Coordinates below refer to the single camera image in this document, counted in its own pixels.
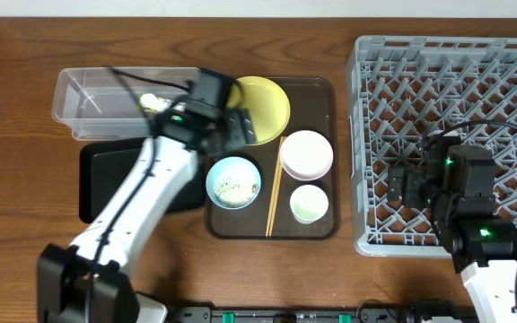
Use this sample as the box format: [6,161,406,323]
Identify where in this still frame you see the light blue bowl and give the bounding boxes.
[206,157,261,210]

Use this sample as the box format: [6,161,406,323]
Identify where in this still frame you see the food wrapper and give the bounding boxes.
[138,93,173,113]

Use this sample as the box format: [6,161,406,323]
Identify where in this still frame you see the pale green cup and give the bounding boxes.
[289,185,329,224]

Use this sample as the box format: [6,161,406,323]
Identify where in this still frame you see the rice leftovers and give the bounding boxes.
[214,178,259,208]

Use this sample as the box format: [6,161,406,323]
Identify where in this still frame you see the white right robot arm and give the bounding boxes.
[387,135,517,322]

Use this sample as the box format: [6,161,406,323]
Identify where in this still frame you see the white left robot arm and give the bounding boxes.
[37,68,256,322]

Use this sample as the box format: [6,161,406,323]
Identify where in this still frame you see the grey dishwasher rack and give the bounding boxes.
[346,36,517,258]

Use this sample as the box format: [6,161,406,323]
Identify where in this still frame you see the black waste tray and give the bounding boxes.
[79,138,206,223]

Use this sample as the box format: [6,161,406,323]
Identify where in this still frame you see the clear plastic waste bin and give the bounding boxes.
[52,66,199,141]

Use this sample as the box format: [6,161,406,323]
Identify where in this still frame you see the yellow plate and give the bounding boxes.
[227,76,290,145]

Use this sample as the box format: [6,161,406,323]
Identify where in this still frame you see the right wooden chopstick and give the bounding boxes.
[267,136,287,238]

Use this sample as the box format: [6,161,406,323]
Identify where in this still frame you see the wooden chopstick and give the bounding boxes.
[265,135,285,238]
[267,136,287,238]

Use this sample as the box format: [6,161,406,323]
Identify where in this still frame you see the left wooden chopstick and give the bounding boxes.
[265,135,285,238]

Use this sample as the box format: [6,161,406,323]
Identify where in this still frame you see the pink bowl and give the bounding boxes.
[280,130,334,181]

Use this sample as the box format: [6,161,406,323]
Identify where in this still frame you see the dark brown serving tray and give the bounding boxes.
[205,75,341,240]

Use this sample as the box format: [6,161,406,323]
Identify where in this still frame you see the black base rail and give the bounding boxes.
[163,299,479,323]

